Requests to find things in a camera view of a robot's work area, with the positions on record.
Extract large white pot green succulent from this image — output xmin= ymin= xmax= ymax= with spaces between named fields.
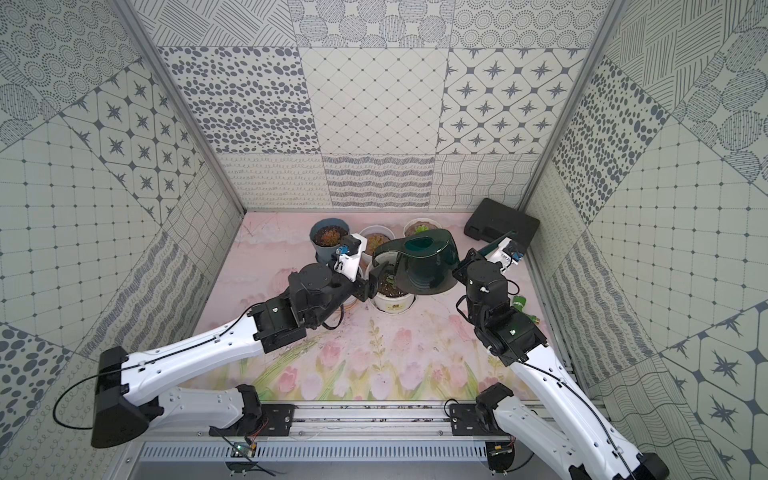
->
xmin=366 ymin=252 xmax=416 ymax=314

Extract dark green watering can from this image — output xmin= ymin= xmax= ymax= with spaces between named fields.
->
xmin=372 ymin=229 xmax=510 ymax=296

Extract small white pot reddish succulent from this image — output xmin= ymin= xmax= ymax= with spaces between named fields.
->
xmin=360 ymin=225 xmax=396 ymax=263

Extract white pot brown soil succulent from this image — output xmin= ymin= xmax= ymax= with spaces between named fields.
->
xmin=403 ymin=217 xmax=442 ymax=237

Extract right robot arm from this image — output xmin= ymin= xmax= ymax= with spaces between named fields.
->
xmin=454 ymin=250 xmax=670 ymax=479

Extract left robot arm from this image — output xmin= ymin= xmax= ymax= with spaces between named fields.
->
xmin=91 ymin=263 xmax=391 ymax=449

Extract blue-grey pot red succulent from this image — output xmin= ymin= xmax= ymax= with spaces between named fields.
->
xmin=309 ymin=218 xmax=350 ymax=263

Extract black plastic tool case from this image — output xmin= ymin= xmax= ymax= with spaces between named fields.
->
xmin=464 ymin=198 xmax=540 ymax=253

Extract floral pink table mat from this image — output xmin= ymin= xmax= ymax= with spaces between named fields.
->
xmin=189 ymin=212 xmax=533 ymax=402

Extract small green circuit board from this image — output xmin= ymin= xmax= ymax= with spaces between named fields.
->
xmin=225 ymin=443 xmax=258 ymax=473

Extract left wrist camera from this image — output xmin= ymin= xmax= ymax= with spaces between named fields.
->
xmin=332 ymin=234 xmax=368 ymax=282

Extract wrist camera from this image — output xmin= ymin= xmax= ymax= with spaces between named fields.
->
xmin=485 ymin=237 xmax=524 ymax=271
xmin=332 ymin=234 xmax=368 ymax=282

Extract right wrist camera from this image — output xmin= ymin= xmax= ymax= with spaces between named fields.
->
xmin=485 ymin=237 xmax=524 ymax=271

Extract aluminium mounting rail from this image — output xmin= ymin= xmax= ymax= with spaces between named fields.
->
xmin=122 ymin=398 xmax=619 ymax=443

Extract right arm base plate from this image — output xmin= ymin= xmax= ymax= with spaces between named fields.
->
xmin=445 ymin=403 xmax=503 ymax=436

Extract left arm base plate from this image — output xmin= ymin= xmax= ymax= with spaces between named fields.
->
xmin=208 ymin=404 xmax=296 ymax=437

